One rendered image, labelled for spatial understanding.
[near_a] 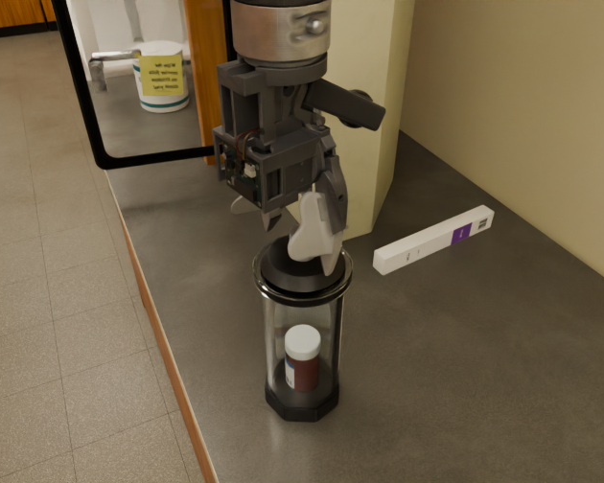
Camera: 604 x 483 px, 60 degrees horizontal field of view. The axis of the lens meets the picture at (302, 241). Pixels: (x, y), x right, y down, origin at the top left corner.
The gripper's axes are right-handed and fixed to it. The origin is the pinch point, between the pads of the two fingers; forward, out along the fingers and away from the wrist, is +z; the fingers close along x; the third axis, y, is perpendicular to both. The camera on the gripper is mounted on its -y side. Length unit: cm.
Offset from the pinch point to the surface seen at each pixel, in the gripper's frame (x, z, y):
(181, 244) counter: -38.1, 25.7, -4.0
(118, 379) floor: -98, 120, 1
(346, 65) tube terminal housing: -20.2, -7.0, -25.7
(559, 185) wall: 1, 17, -61
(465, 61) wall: -28, 4, -68
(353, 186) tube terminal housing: -19.5, 14.2, -28.3
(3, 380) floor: -123, 120, 33
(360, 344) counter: -0.5, 25.6, -11.9
